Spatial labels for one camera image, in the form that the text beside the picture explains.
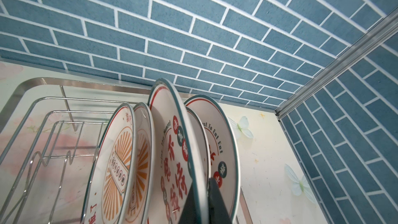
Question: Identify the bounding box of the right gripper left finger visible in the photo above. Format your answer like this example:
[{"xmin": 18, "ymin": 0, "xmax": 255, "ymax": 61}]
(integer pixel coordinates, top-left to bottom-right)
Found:
[{"xmin": 178, "ymin": 189, "xmax": 197, "ymax": 224}]

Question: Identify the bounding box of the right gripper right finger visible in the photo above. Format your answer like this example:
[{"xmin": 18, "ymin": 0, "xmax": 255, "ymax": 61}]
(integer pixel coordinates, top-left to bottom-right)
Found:
[{"xmin": 208, "ymin": 178, "xmax": 232, "ymax": 224}]

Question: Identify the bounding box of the patterned brown white plate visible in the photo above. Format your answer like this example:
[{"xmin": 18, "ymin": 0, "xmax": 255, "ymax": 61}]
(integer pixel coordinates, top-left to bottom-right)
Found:
[{"xmin": 184, "ymin": 95, "xmax": 241, "ymax": 221}]

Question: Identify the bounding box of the red rim white plate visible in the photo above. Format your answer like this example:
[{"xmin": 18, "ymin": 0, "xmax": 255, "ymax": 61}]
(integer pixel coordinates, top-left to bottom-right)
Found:
[{"xmin": 80, "ymin": 103, "xmax": 137, "ymax": 224}]

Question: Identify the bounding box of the silver wire dish rack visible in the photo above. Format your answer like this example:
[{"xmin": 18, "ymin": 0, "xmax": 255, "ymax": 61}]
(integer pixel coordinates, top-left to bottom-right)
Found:
[{"xmin": 0, "ymin": 77, "xmax": 254, "ymax": 224}]

